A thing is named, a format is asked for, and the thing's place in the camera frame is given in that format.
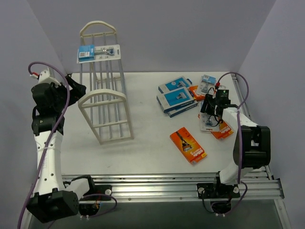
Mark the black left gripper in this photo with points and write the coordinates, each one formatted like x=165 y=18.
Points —
x=73 y=88

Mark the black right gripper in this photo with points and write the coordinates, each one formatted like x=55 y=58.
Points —
x=209 y=108

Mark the cream metal-rod shelf rack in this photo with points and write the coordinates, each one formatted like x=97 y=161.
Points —
x=105 y=105

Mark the blue Gillette razor blister pack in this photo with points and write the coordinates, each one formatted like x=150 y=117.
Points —
x=92 y=53

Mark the upper blue Harry's box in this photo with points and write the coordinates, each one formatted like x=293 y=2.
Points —
x=175 y=84

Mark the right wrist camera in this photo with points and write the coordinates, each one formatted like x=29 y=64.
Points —
x=221 y=92

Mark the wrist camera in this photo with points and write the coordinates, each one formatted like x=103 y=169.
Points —
x=45 y=77
x=221 y=92

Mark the aluminium rail frame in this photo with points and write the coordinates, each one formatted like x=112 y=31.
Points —
x=149 y=167

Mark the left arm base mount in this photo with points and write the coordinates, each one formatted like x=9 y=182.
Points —
x=100 y=189

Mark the lower blue Harry's box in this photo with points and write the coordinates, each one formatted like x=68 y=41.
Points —
x=176 y=101

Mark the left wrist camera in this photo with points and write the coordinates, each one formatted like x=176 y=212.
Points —
x=45 y=77

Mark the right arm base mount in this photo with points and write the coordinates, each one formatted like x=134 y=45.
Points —
x=212 y=190

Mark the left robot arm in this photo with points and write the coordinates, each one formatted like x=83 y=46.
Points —
x=51 y=200

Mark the orange Gillette Fusion box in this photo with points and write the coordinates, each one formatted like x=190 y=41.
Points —
x=188 y=146

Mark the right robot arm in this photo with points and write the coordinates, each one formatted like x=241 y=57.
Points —
x=252 y=146

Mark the blue harry's box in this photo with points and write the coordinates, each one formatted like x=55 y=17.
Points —
x=176 y=101
x=175 y=84

